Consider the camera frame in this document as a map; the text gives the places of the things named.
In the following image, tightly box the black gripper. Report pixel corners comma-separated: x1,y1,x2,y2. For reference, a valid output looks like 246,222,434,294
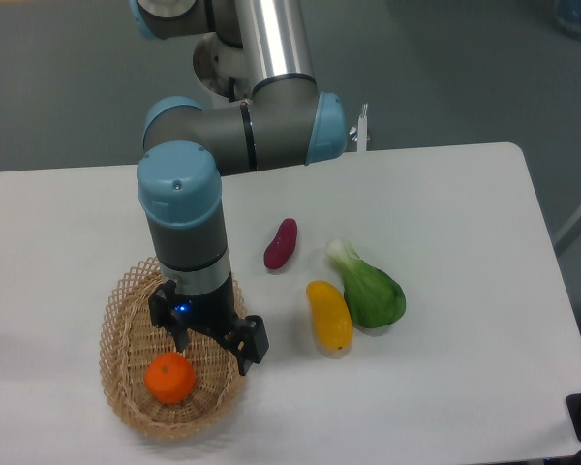
148,275,269,376

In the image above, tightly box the orange fruit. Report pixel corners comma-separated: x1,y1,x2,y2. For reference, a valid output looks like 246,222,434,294
143,352,197,404

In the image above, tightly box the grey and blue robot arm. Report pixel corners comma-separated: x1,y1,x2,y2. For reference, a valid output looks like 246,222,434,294
130,1,347,374

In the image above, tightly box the woven wicker basket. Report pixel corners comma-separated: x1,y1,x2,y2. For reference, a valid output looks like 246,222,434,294
100,257,246,441

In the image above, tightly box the purple sweet potato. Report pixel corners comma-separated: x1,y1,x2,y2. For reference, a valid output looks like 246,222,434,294
263,218,298,270

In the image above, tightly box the yellow mango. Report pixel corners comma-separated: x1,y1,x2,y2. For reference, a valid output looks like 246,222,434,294
306,280,353,352

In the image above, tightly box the green bok choy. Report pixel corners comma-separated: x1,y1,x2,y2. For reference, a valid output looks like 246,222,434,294
325,238,407,329

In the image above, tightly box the white clamp bracket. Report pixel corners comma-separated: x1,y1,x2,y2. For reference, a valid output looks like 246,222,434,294
350,103,370,152

